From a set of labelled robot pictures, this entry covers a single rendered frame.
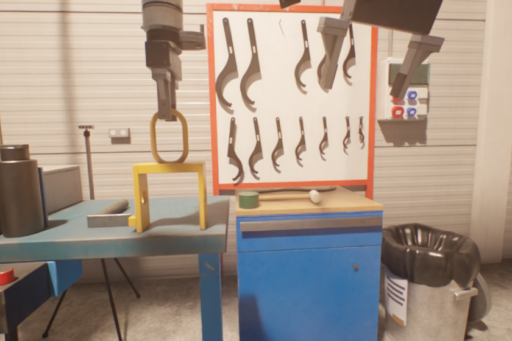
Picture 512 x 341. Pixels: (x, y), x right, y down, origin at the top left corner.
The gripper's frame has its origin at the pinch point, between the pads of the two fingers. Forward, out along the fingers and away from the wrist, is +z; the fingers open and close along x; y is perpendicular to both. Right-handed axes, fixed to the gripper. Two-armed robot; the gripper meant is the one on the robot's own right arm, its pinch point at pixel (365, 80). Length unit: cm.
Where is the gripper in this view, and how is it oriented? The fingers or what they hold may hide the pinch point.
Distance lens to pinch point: 51.5
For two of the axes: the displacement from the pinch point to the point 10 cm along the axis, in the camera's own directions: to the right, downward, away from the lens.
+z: -1.4, 8.6, 4.9
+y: 0.9, 5.0, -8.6
